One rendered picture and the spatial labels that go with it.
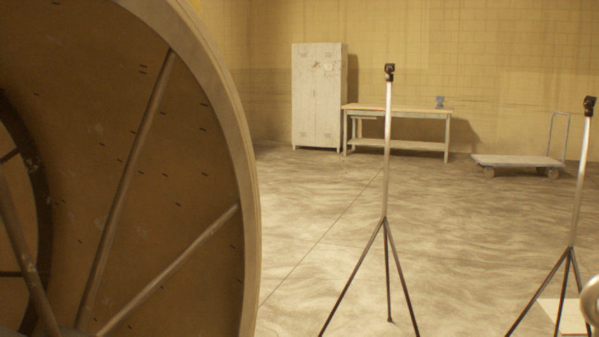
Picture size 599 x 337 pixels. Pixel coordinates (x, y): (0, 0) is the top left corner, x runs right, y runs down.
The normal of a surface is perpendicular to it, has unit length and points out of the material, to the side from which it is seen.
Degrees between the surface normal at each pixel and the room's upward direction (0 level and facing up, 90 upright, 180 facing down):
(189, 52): 90
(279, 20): 90
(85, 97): 125
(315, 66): 90
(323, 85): 90
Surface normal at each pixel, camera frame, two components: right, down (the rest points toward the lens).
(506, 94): -0.35, 0.20
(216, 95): 0.94, 0.07
